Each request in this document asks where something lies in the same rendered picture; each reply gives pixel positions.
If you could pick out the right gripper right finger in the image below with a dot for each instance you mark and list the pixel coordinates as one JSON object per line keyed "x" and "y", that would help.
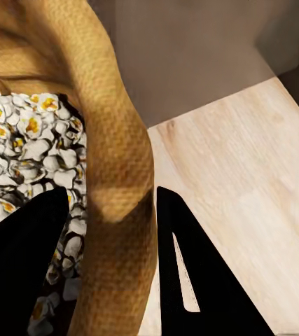
{"x": 225, "y": 307}

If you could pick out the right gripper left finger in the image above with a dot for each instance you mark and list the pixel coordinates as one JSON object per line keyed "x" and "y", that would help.
{"x": 28, "y": 239}

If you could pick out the popcorn bag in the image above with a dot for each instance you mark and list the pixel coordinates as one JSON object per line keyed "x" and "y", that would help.
{"x": 60, "y": 46}

